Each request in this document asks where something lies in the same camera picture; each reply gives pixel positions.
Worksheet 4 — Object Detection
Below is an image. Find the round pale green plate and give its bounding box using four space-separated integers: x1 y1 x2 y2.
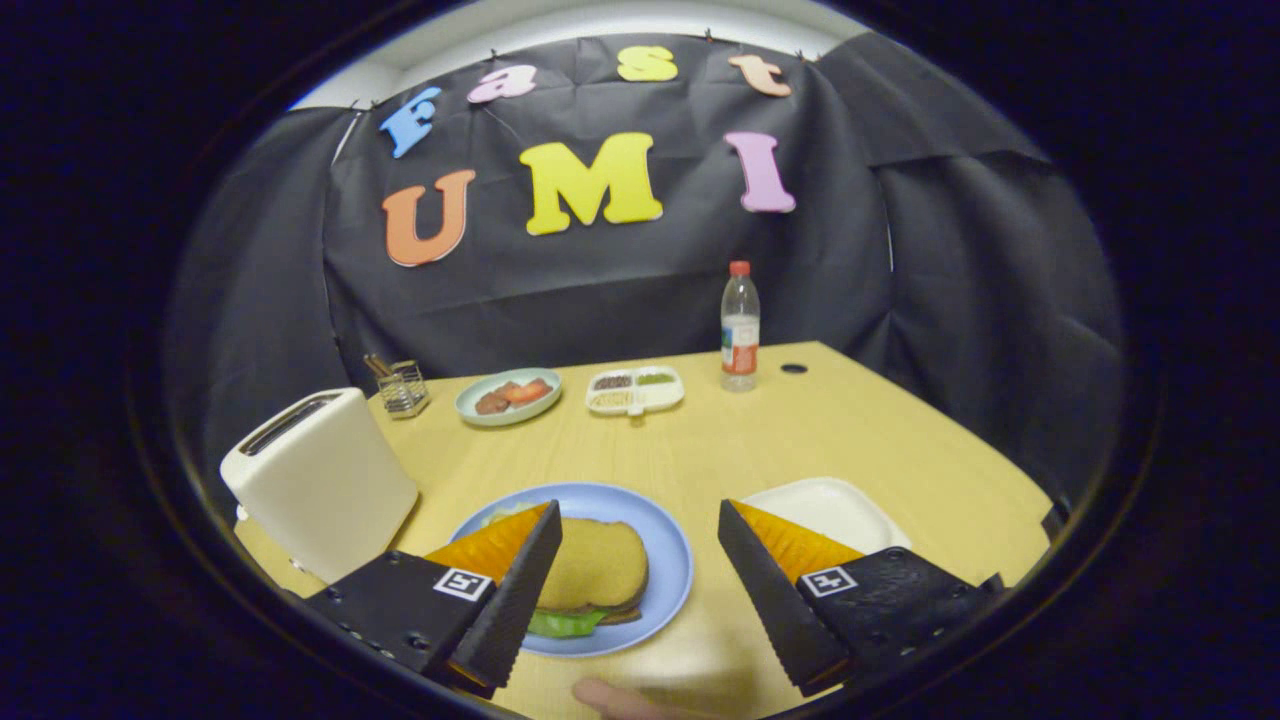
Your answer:
455 367 563 428

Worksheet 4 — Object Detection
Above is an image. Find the clear plastic water bottle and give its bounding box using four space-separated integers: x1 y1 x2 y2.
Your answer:
720 261 761 393

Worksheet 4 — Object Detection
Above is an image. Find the black backdrop cloth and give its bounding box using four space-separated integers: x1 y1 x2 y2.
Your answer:
165 30 1126 521

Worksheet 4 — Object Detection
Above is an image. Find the white toaster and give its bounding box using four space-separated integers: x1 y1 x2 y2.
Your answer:
220 387 420 585

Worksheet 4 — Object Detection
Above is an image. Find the green lettuce leaf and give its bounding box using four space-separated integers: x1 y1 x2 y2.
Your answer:
485 503 608 639

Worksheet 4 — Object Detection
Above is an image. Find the round blue plate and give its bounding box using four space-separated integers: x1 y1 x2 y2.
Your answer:
447 482 694 658

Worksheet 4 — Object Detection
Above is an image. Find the white square plate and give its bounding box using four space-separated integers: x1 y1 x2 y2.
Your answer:
740 477 913 556

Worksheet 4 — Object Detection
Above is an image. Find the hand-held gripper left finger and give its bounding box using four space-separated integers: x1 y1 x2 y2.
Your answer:
303 500 564 691

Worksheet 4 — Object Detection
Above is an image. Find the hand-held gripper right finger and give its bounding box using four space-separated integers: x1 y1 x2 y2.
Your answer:
716 498 1004 699

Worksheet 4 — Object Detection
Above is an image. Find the round-topped brown bread slice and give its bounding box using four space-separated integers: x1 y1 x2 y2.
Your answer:
535 518 650 613

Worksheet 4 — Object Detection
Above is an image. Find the wire utensil holder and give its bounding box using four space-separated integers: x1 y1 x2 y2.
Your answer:
378 360 431 418

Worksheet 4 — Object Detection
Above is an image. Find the white compartment dish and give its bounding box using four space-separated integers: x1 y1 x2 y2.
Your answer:
585 365 686 418

